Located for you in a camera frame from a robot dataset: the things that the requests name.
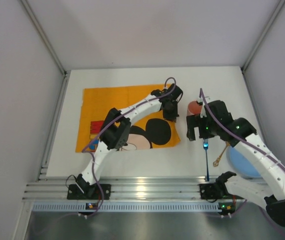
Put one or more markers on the blue metal fork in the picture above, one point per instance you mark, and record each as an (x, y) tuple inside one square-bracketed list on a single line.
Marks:
[(205, 147)]

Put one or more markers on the perforated cable duct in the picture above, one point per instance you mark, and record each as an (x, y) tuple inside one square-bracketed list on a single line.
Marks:
[(131, 207)]

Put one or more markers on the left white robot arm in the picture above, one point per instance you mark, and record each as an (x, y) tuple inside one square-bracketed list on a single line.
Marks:
[(115, 131)]

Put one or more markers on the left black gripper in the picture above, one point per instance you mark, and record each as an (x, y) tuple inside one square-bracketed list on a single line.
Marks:
[(170, 114)]

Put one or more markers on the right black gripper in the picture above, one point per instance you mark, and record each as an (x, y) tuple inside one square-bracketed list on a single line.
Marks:
[(193, 124)]

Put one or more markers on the pink plastic cup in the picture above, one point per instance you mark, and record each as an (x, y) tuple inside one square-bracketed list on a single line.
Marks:
[(194, 108)]

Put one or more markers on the light blue plate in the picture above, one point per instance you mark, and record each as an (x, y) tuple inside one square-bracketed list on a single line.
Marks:
[(241, 164)]

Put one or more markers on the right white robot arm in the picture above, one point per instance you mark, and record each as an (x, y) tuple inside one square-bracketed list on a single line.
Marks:
[(213, 120)]

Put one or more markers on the gold ornate spoon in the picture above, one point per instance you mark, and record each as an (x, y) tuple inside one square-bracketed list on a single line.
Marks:
[(217, 161)]

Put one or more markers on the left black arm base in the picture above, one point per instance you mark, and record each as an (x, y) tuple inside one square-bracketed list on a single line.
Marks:
[(93, 192)]

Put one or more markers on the orange Mickey Mouse placemat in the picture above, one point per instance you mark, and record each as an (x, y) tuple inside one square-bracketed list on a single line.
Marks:
[(151, 132)]

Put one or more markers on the aluminium mounting rail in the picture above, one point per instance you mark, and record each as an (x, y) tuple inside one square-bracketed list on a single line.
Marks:
[(184, 187)]

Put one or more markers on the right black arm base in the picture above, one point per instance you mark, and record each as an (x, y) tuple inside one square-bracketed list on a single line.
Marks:
[(214, 192)]

